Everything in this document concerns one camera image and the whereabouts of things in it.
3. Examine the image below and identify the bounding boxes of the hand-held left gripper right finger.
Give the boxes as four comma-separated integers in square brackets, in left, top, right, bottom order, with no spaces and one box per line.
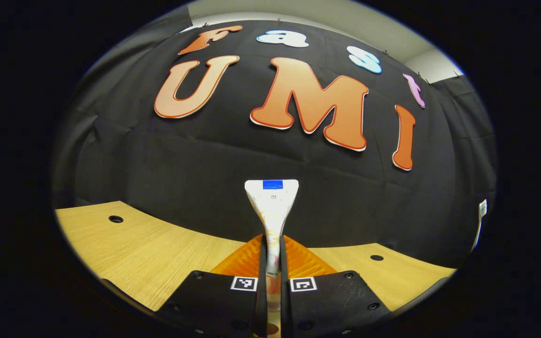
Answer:
[280,234,392,338]

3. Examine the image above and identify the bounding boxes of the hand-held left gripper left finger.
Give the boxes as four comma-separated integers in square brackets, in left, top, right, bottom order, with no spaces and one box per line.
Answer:
[157,234,269,338]

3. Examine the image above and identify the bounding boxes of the white toothpaste tube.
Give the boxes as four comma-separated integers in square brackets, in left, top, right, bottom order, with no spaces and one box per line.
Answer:
[244,179,300,338]

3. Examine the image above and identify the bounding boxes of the black backdrop cloth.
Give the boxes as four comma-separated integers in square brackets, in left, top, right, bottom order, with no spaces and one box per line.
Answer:
[52,7,499,268]

